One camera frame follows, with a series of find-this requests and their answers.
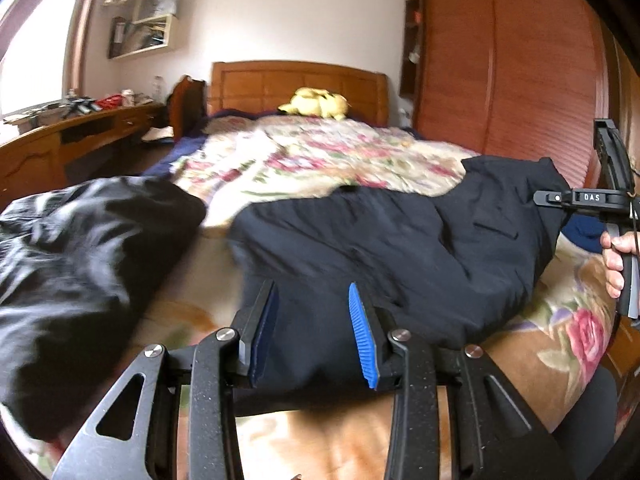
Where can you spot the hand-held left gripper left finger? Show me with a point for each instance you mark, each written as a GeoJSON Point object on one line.
{"type": "Point", "coordinates": [262, 335]}

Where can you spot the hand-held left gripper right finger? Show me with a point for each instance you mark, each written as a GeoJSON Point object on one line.
{"type": "Point", "coordinates": [362, 340]}

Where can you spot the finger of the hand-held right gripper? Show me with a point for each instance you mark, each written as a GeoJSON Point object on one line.
{"type": "Point", "coordinates": [585, 197]}

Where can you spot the black button coat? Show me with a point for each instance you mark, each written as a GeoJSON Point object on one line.
{"type": "Point", "coordinates": [400, 240]}

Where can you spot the person's right hand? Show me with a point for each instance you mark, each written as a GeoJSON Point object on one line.
{"type": "Point", "coordinates": [611, 265]}

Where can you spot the wooden louvered wardrobe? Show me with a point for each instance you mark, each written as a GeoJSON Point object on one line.
{"type": "Point", "coordinates": [500, 70]}

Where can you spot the person's leg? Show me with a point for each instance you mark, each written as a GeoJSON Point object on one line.
{"type": "Point", "coordinates": [585, 425]}

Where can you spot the floral blanket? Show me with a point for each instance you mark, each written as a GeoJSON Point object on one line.
{"type": "Point", "coordinates": [325, 155]}

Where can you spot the black crumpled jacket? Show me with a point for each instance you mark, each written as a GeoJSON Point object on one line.
{"type": "Point", "coordinates": [75, 280]}

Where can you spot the yellow plush toy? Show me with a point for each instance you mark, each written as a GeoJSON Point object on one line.
{"type": "Point", "coordinates": [315, 102]}

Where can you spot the wooden chair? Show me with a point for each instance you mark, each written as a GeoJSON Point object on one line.
{"type": "Point", "coordinates": [187, 105]}

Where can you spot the wooden bed headboard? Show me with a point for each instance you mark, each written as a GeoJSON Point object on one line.
{"type": "Point", "coordinates": [300, 77]}

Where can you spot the clear water bottle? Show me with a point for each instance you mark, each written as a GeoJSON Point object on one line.
{"type": "Point", "coordinates": [158, 90]}

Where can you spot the white red carton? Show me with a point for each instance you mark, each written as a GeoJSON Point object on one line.
{"type": "Point", "coordinates": [127, 97]}

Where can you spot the red basket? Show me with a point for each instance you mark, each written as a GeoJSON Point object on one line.
{"type": "Point", "coordinates": [109, 102]}

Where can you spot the wooden desk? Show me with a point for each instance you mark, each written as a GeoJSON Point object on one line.
{"type": "Point", "coordinates": [30, 160]}

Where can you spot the black device on desk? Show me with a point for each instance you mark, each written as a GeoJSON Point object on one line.
{"type": "Point", "coordinates": [80, 106]}

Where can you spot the white paper bag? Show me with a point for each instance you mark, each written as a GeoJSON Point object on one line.
{"type": "Point", "coordinates": [160, 2]}

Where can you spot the wooden framed window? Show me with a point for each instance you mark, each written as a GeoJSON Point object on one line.
{"type": "Point", "coordinates": [35, 50]}

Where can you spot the cream wall shelf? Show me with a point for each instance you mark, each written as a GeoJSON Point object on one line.
{"type": "Point", "coordinates": [170, 35]}

